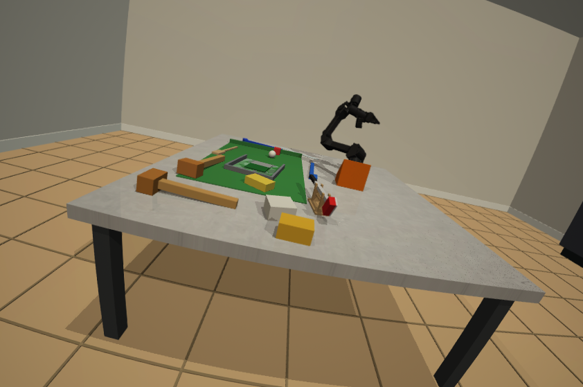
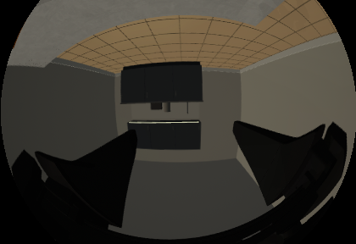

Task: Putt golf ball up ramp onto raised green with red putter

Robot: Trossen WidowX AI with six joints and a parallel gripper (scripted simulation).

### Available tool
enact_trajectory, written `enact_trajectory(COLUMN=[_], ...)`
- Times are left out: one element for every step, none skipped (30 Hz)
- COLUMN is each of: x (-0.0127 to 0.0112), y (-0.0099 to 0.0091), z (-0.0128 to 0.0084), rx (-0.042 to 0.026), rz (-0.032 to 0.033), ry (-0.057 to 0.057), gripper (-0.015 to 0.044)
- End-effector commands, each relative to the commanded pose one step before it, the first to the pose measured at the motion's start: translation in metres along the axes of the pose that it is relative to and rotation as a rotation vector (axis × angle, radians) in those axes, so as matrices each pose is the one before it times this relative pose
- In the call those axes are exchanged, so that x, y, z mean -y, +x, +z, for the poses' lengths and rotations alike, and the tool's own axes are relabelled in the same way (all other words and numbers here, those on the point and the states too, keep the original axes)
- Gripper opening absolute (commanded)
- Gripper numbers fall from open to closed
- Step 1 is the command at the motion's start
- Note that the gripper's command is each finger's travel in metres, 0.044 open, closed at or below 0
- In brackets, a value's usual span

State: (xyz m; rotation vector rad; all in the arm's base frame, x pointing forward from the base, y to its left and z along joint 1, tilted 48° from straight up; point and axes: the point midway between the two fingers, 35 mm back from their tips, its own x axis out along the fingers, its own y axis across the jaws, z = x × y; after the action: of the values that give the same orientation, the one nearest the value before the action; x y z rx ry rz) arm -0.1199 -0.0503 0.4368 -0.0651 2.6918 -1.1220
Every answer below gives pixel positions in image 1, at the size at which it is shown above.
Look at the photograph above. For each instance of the green putting mat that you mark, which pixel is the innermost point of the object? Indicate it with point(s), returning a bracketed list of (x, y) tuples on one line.
[(289, 183)]

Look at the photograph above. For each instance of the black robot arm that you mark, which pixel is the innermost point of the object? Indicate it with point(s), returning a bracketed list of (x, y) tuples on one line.
[(354, 152)]

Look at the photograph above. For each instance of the yellow rectangular block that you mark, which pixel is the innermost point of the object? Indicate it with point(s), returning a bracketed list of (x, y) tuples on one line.
[(259, 182), (295, 229)]

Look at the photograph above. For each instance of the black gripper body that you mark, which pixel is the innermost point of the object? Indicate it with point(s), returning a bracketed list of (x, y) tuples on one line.
[(365, 115)]

